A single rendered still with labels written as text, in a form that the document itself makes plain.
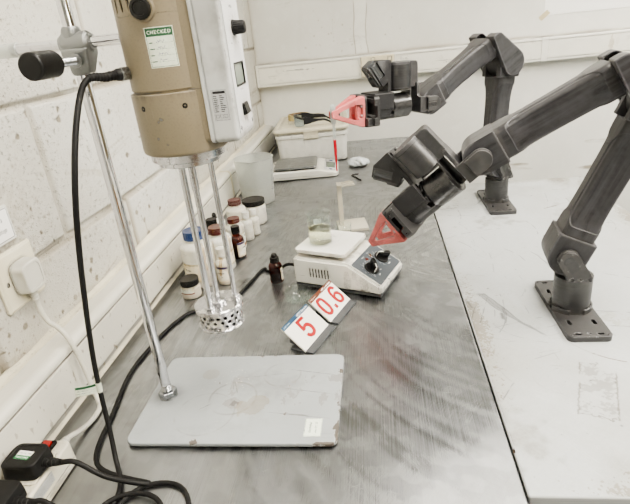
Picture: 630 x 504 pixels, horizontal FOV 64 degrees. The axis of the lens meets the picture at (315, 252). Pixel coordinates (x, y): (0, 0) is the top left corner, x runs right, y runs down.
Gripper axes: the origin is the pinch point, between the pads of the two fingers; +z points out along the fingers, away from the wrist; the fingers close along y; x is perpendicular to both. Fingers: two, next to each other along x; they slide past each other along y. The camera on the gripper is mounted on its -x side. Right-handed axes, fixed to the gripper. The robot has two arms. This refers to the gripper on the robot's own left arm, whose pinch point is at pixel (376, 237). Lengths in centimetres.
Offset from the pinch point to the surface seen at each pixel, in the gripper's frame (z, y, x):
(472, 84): 6, -158, -14
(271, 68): 57, -122, -79
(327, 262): 12.4, 0.6, -2.4
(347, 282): 11.5, 1.1, 3.4
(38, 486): 22, 62, -7
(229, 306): 2.4, 37.1, -8.2
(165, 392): 21.7, 41.2, -4.9
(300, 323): 12.7, 18.1, 2.1
